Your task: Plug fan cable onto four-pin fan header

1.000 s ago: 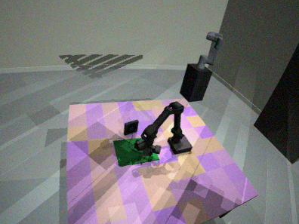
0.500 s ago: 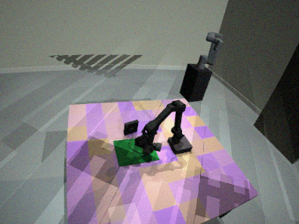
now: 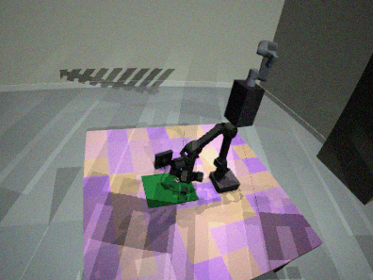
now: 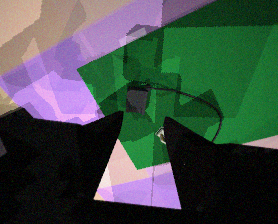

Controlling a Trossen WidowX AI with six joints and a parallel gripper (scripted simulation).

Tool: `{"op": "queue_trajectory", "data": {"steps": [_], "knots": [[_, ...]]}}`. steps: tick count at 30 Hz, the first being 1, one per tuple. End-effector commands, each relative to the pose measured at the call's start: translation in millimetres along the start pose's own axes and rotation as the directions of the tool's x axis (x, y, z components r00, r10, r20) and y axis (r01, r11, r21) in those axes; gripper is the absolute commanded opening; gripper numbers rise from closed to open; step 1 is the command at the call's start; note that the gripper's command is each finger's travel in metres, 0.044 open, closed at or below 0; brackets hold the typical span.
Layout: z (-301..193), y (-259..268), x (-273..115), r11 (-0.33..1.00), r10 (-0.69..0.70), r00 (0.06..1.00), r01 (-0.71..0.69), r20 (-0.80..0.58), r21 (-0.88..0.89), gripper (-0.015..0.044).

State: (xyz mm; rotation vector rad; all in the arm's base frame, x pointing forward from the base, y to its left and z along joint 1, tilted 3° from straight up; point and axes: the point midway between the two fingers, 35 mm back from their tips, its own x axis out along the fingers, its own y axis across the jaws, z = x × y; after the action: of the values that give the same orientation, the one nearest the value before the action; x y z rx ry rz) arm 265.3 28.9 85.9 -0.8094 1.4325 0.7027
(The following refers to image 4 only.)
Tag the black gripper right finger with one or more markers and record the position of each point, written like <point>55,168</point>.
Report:
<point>200,166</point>

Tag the black connector plug with grey cable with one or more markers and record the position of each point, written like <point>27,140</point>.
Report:
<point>137,97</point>

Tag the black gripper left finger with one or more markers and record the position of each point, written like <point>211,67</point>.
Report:
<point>89,146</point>

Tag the green circuit board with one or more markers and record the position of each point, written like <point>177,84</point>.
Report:
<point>225,53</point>

